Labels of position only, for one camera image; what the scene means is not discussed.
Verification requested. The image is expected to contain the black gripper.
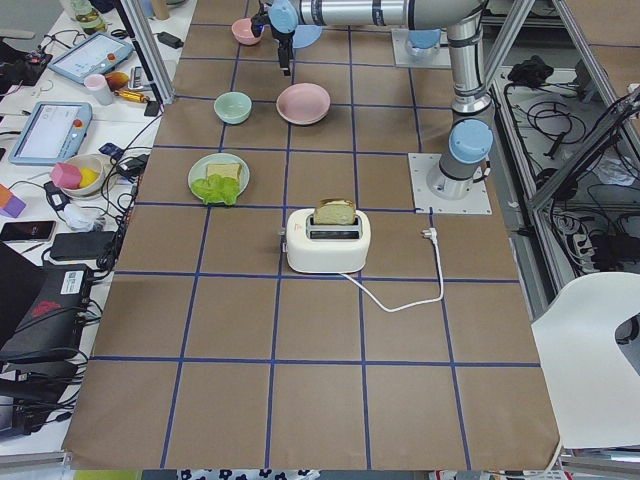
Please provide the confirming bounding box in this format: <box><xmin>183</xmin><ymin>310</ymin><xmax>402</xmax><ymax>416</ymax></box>
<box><xmin>273</xmin><ymin>30</ymin><xmax>295</xmax><ymax>76</ymax></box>

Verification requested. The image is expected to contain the blue plate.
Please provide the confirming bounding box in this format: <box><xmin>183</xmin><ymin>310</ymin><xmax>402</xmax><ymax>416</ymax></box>
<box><xmin>292</xmin><ymin>25</ymin><xmax>323</xmax><ymax>49</ymax></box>

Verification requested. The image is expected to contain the pink plate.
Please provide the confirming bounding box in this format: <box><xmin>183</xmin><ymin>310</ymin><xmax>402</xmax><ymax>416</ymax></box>
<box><xmin>276</xmin><ymin>83</ymin><xmax>331</xmax><ymax>118</ymax></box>

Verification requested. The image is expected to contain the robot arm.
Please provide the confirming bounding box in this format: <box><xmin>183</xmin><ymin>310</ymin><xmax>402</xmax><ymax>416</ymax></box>
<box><xmin>252</xmin><ymin>0</ymin><xmax>493</xmax><ymax>200</ymax></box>

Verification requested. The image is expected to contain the pink bowl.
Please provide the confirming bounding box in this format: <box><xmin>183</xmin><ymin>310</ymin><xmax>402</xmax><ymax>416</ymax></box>
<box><xmin>231</xmin><ymin>18</ymin><xmax>262</xmax><ymax>46</ymax></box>

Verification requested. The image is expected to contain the cream white plate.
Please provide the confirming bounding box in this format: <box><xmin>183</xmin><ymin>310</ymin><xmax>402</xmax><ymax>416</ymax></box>
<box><xmin>282</xmin><ymin>116</ymin><xmax>325</xmax><ymax>126</ymax></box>

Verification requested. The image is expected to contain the green bowl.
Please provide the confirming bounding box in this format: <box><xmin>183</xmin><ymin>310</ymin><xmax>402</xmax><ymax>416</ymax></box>
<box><xmin>214</xmin><ymin>91</ymin><xmax>252</xmax><ymax>125</ymax></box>

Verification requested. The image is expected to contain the black power adapter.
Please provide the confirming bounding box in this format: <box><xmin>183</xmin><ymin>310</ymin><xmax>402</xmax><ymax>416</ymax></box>
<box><xmin>156</xmin><ymin>31</ymin><xmax>184</xmax><ymax>49</ymax></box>

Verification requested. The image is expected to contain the bread slice on plate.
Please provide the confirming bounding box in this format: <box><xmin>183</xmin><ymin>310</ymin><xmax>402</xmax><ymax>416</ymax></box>
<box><xmin>206</xmin><ymin>162</ymin><xmax>242</xmax><ymax>181</ymax></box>

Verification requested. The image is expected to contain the green plate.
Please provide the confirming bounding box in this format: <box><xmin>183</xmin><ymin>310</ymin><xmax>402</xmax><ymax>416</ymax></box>
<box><xmin>188</xmin><ymin>153</ymin><xmax>250</xmax><ymax>206</ymax></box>

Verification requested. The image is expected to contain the green lettuce leaf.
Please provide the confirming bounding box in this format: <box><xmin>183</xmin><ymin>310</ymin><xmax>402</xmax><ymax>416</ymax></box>
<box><xmin>190</xmin><ymin>174</ymin><xmax>240</xmax><ymax>206</ymax></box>

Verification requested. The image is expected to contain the bread slice in toaster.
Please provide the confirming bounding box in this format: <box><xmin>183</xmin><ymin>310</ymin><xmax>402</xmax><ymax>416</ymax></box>
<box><xmin>313</xmin><ymin>199</ymin><xmax>356</xmax><ymax>225</ymax></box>

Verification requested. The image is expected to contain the teach pendant tablet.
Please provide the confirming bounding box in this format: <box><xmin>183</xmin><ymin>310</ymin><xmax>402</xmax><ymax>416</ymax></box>
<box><xmin>8</xmin><ymin>102</ymin><xmax>93</xmax><ymax>166</ymax></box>
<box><xmin>48</xmin><ymin>32</ymin><xmax>134</xmax><ymax>84</ymax></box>

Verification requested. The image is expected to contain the white cup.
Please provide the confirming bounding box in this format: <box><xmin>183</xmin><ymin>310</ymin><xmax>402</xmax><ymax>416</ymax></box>
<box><xmin>83</xmin><ymin>74</ymin><xmax>114</xmax><ymax>106</ymax></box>

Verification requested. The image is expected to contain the white toaster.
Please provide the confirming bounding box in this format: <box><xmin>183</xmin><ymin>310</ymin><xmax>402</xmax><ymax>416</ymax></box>
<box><xmin>284</xmin><ymin>208</ymin><xmax>371</xmax><ymax>274</ymax></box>

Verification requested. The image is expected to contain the bowl with toy fruit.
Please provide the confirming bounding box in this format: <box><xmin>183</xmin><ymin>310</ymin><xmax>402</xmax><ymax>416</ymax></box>
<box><xmin>50</xmin><ymin>153</ymin><xmax>117</xmax><ymax>199</ymax></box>

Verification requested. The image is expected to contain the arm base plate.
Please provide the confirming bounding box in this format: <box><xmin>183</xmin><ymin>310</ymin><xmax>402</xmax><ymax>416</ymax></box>
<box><xmin>391</xmin><ymin>29</ymin><xmax>451</xmax><ymax>69</ymax></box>
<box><xmin>408</xmin><ymin>153</ymin><xmax>492</xmax><ymax>215</ymax></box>

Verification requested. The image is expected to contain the aluminium frame post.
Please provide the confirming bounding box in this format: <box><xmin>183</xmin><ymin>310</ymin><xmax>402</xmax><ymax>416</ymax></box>
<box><xmin>114</xmin><ymin>0</ymin><xmax>175</xmax><ymax>105</ymax></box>

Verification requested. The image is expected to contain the white toaster cable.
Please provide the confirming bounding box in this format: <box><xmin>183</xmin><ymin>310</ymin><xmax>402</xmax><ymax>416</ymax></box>
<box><xmin>337</xmin><ymin>227</ymin><xmax>446</xmax><ymax>315</ymax></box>

